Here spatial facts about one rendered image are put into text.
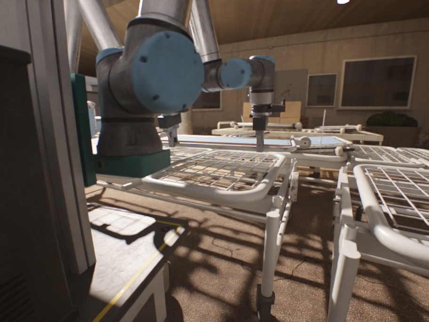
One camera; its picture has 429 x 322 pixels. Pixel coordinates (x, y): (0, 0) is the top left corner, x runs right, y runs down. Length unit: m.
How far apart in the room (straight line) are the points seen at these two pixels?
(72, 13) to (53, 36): 0.52
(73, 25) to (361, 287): 1.69
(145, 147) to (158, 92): 0.21
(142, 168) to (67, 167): 0.18
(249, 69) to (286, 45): 6.54
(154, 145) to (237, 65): 0.34
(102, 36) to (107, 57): 0.27
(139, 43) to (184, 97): 0.13
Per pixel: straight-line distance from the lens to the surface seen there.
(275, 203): 0.69
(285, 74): 6.98
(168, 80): 0.41
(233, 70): 0.67
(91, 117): 2.46
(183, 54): 0.44
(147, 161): 0.56
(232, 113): 7.28
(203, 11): 0.78
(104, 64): 0.61
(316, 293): 1.10
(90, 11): 0.92
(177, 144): 0.97
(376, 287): 1.25
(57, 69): 0.61
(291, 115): 4.48
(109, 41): 0.86
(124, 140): 0.56
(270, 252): 0.69
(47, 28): 0.62
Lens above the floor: 0.73
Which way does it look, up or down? 12 degrees down
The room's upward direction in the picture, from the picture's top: straight up
